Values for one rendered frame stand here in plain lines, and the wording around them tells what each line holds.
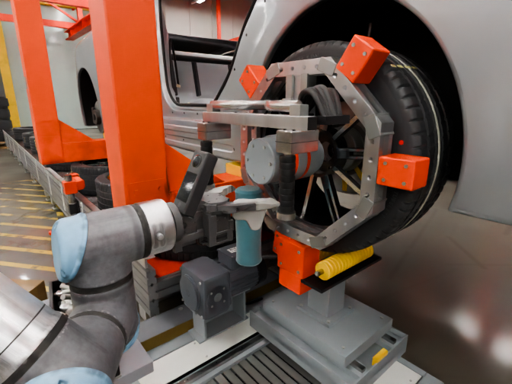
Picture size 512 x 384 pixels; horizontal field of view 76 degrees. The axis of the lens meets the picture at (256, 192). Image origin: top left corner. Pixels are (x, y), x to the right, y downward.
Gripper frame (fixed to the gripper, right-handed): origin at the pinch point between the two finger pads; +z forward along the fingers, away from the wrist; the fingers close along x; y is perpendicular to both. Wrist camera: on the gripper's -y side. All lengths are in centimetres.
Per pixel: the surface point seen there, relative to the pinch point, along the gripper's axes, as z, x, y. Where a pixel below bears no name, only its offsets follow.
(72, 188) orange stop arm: -2, -182, 37
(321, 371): 32, -4, 69
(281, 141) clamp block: 7.9, -0.9, -9.8
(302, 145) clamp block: 11.5, 2.2, -8.9
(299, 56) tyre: 38, -25, -31
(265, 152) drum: 15.4, -14.5, -5.0
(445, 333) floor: 104, 9, 83
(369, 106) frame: 30.4, 5.9, -17.1
